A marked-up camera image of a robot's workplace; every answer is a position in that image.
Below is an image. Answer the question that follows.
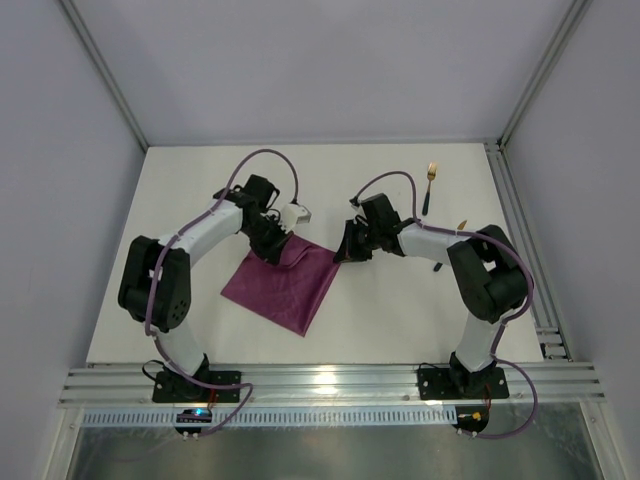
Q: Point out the left frame post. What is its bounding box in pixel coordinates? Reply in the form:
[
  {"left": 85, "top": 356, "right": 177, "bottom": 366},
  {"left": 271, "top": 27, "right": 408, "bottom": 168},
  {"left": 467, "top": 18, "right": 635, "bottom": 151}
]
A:
[{"left": 55, "top": 0, "right": 150, "bottom": 152}]

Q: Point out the aluminium rail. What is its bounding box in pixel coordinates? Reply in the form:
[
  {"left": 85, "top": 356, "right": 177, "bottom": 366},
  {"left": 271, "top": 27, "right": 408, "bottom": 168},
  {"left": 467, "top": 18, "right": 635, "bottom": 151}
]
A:
[
  {"left": 58, "top": 361, "right": 605, "bottom": 408},
  {"left": 484, "top": 140, "right": 573, "bottom": 362}
]

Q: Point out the gold fork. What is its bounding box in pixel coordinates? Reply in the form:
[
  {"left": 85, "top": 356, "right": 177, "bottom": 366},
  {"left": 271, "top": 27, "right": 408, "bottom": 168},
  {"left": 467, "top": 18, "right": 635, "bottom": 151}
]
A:
[{"left": 421, "top": 162, "right": 438, "bottom": 216}]

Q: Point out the right frame post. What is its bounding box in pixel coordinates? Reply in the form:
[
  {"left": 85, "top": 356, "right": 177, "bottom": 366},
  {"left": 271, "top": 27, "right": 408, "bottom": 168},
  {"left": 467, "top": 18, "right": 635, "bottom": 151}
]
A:
[{"left": 497, "top": 0, "right": 593, "bottom": 149}]

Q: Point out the left controller board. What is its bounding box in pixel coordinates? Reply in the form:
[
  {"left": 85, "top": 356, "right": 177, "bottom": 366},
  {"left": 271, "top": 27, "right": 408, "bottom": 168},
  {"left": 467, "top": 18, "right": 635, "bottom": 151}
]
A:
[{"left": 173, "top": 407, "right": 212, "bottom": 439}]

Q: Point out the frame post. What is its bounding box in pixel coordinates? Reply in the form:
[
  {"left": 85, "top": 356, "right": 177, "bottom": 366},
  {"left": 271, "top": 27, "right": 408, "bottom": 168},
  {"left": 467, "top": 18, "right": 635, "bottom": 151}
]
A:
[
  {"left": 55, "top": 0, "right": 150, "bottom": 152},
  {"left": 497, "top": 0, "right": 593, "bottom": 149}
]

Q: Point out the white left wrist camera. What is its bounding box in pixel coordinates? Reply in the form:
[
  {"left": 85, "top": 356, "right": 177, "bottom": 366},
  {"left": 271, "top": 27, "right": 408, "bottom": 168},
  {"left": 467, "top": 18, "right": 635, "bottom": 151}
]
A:
[{"left": 279, "top": 203, "right": 312, "bottom": 232}]

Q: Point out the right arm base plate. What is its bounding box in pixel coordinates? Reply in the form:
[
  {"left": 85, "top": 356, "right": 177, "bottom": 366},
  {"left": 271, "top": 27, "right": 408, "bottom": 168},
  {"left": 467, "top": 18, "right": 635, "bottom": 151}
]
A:
[{"left": 416, "top": 364, "right": 510, "bottom": 400}]

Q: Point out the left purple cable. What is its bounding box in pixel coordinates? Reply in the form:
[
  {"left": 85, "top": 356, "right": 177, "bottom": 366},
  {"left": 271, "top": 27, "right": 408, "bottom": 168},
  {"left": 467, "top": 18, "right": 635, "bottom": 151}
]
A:
[{"left": 143, "top": 147, "right": 301, "bottom": 439}]

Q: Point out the controller board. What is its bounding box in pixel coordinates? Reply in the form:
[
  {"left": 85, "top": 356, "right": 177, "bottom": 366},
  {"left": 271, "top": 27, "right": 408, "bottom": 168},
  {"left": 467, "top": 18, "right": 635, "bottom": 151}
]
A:
[
  {"left": 173, "top": 407, "right": 212, "bottom": 439},
  {"left": 453, "top": 405, "right": 490, "bottom": 437}
]

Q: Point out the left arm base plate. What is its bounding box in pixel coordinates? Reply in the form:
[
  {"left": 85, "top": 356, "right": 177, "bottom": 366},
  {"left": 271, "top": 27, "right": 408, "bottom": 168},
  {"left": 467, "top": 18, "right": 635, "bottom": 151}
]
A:
[{"left": 152, "top": 367, "right": 241, "bottom": 404}]

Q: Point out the slotted cable duct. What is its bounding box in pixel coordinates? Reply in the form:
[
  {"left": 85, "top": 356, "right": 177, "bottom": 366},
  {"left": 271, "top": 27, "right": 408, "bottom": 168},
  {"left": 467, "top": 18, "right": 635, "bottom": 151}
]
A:
[{"left": 81, "top": 404, "right": 455, "bottom": 429}]

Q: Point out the front aluminium rail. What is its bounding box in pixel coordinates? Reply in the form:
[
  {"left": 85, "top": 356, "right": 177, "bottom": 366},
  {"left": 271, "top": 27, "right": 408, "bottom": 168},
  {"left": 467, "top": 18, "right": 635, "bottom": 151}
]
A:
[{"left": 58, "top": 361, "right": 605, "bottom": 408}]

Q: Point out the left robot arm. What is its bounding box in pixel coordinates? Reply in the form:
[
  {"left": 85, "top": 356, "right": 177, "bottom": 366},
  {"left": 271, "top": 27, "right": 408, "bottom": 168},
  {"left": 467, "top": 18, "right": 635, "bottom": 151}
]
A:
[{"left": 117, "top": 175, "right": 293, "bottom": 389}]

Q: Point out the right aluminium rail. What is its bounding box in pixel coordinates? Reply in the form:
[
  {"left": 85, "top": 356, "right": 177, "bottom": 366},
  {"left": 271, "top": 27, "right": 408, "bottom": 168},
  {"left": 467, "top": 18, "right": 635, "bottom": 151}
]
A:
[{"left": 484, "top": 140, "right": 573, "bottom": 362}]

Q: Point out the right controller board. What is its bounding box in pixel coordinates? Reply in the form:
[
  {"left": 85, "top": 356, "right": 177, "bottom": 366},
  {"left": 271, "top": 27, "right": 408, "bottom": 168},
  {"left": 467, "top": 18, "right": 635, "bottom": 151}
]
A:
[{"left": 453, "top": 405, "right": 490, "bottom": 437}]

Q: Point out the purple satin napkin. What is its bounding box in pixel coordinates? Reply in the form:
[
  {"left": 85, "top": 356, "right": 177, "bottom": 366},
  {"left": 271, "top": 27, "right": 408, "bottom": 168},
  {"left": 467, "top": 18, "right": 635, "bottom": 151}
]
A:
[{"left": 221, "top": 236, "right": 339, "bottom": 337}]

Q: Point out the black handled gold knife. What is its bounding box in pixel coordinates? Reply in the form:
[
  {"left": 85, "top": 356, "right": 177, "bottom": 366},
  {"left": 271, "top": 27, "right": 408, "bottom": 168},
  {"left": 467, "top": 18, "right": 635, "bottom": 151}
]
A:
[{"left": 433, "top": 219, "right": 468, "bottom": 272}]

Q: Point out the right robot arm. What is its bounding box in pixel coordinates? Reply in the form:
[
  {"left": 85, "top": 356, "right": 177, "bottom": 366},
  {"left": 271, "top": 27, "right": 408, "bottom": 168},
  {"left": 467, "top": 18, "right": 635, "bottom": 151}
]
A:
[{"left": 334, "top": 216, "right": 534, "bottom": 398}]

